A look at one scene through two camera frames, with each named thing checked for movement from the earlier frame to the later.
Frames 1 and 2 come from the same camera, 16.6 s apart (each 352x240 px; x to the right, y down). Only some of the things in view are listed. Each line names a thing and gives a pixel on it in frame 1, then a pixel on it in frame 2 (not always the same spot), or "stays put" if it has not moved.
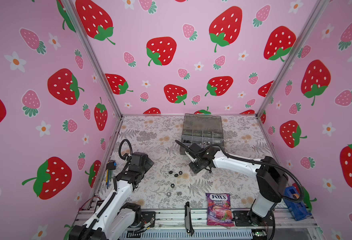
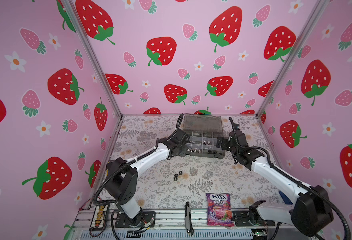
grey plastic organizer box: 204,130 stays put
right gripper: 192,167 → 222,145
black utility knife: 188,222 stays put
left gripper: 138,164 → 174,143
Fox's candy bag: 219,209 stays put
